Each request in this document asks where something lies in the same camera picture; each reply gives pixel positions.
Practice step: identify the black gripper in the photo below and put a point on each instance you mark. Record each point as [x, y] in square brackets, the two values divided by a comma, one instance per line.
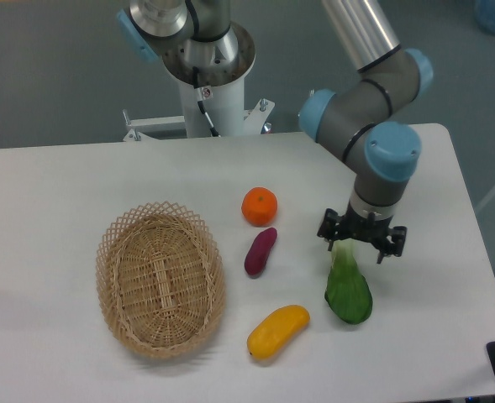
[387, 241]

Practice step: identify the green bok choy vegetable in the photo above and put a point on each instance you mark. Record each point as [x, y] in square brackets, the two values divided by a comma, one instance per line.
[347, 292]

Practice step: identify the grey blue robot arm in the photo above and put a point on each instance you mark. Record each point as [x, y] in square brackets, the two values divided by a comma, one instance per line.
[355, 127]

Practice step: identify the purple sweet potato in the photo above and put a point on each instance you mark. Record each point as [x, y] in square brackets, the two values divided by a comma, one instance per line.
[259, 252]

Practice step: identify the orange tangerine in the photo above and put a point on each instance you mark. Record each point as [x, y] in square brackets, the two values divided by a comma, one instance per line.
[259, 206]

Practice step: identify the yellow mango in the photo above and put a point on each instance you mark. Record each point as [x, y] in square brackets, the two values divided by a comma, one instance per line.
[276, 331]

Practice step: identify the woven wicker basket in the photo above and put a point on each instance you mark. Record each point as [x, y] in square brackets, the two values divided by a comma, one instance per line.
[160, 280]

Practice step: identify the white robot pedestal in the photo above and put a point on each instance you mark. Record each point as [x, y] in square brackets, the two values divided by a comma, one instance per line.
[211, 81]

